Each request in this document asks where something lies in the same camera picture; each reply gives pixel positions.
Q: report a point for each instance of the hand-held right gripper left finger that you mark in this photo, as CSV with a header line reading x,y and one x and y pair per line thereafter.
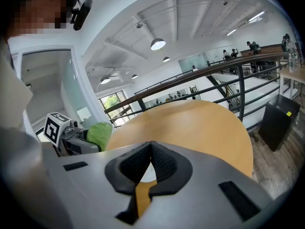
x,y
90,187

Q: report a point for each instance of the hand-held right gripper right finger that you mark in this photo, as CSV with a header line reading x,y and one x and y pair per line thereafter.
x,y
202,199

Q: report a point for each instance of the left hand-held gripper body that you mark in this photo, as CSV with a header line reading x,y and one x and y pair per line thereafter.
x,y
53,130

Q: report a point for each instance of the green leafy vegetable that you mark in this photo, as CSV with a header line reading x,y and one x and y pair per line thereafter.
x,y
98,133

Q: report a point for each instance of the white dish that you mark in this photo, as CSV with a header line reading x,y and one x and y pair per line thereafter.
x,y
149,176

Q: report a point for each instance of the black-framed window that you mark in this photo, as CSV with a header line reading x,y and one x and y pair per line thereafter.
x,y
114,104

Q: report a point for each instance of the large dome pendant lamp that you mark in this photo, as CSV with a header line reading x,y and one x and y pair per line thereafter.
x,y
157,44
105,80

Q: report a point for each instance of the small dome pendant lamp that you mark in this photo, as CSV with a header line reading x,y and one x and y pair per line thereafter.
x,y
166,59
134,76

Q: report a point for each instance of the black cabinet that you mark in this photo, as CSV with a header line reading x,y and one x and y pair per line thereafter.
x,y
276,123

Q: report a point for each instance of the black staircase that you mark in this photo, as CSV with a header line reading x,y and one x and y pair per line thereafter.
x,y
226,89

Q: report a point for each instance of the wooden desk with white legs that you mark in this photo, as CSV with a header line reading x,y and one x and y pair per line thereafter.
x,y
294,74

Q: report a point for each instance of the clear plastic bottle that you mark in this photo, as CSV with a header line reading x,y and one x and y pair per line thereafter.
x,y
291,63

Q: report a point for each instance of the short ceiling strip light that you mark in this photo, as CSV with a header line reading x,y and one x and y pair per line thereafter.
x,y
231,32

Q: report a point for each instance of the long ceiling strip light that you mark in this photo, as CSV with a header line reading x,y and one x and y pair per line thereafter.
x,y
256,16

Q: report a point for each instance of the glass door with white frame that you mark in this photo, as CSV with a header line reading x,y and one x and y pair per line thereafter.
x,y
47,85

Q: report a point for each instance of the black head-worn camera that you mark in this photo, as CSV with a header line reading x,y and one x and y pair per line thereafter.
x,y
81,14

